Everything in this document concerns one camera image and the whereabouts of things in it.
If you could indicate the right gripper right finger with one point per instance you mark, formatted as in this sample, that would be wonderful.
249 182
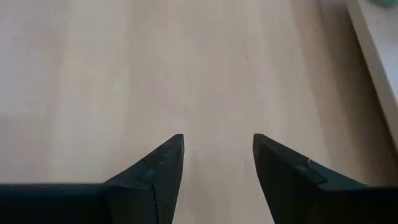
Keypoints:
295 193

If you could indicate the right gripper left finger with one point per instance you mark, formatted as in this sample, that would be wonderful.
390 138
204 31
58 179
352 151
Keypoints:
149 193

